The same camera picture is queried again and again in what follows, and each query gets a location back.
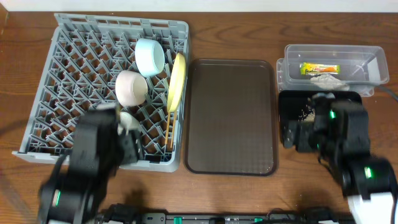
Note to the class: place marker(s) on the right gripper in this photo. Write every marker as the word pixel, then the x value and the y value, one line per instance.
pixel 302 135

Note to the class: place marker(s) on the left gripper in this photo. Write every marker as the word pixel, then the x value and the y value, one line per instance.
pixel 129 147

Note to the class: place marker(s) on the white paper cup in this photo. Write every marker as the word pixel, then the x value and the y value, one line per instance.
pixel 127 122

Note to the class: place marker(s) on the wooden chopstick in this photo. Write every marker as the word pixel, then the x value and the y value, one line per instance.
pixel 173 129
pixel 167 128

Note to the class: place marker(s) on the white napkin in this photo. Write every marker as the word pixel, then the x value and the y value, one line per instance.
pixel 329 82

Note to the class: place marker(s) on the pink white bowl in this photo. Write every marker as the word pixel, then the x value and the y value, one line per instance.
pixel 131 88

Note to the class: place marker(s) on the green snack wrapper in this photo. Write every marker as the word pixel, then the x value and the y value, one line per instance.
pixel 318 69

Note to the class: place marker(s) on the yellow plate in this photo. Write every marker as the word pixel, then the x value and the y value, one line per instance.
pixel 176 84

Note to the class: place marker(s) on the light blue bowl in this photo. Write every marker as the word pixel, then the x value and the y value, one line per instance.
pixel 150 59

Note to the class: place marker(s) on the rice food waste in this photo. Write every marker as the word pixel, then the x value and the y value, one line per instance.
pixel 307 112

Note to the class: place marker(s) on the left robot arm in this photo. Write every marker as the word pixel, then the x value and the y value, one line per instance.
pixel 70 197

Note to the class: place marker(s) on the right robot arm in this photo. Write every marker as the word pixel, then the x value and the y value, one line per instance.
pixel 335 126

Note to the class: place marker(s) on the grey dishwasher rack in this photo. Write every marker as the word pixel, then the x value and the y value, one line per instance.
pixel 86 55

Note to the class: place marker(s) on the black tray bin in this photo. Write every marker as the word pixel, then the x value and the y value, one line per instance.
pixel 292 101

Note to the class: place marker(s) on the brown serving tray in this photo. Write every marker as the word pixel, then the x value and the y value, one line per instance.
pixel 231 109

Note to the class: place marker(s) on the clear plastic bin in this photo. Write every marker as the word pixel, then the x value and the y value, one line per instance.
pixel 363 67

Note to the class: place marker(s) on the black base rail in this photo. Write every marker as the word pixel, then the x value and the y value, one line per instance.
pixel 120 213

